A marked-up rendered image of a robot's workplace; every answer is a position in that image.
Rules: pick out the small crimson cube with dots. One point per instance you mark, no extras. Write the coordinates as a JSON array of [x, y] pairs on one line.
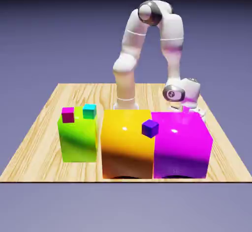
[[68, 115]]

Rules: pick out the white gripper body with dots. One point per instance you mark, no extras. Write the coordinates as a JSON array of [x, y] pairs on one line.
[[200, 112]]

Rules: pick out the small purple cube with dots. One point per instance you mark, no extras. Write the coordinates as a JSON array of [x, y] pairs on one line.
[[150, 128]]

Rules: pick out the large orange box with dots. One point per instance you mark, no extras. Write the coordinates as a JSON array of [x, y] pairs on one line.
[[126, 143]]

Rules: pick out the large magenta box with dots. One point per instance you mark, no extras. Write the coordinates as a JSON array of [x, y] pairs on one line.
[[181, 147]]

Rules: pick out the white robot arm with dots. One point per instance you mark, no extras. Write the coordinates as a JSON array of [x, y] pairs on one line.
[[130, 44]]

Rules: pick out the small cyan cube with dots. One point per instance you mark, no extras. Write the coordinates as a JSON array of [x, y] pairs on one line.
[[89, 111]]

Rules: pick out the large green box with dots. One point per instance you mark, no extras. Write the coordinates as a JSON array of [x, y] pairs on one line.
[[78, 137]]

